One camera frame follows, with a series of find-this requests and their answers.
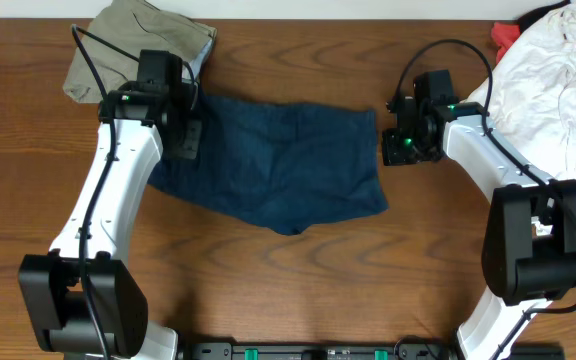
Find red garment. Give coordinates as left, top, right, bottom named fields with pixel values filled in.
left=491, top=22, right=520, bottom=63

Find black cable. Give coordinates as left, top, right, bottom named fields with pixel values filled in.
left=392, top=38, right=576, bottom=360
left=70, top=23, right=199, bottom=360

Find navy blue shorts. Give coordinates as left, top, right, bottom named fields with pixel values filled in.
left=149, top=95, right=388, bottom=235

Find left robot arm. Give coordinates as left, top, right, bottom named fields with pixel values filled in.
left=18, top=81, right=200, bottom=359

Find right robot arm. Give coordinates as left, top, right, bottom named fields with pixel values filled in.
left=382, top=95, right=576, bottom=359

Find black garment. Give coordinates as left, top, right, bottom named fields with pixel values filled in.
left=516, top=0, right=571, bottom=33

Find folded khaki shorts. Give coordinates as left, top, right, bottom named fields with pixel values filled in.
left=81, top=0, right=217, bottom=91

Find white patterned shirt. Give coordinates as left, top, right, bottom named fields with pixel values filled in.
left=468, top=4, right=576, bottom=180

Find left black cable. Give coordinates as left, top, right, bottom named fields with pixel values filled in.
left=70, top=23, right=199, bottom=360

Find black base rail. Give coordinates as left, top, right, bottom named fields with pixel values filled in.
left=180, top=340, right=566, bottom=360

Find right black cable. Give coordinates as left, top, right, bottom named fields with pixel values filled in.
left=392, top=38, right=576, bottom=360

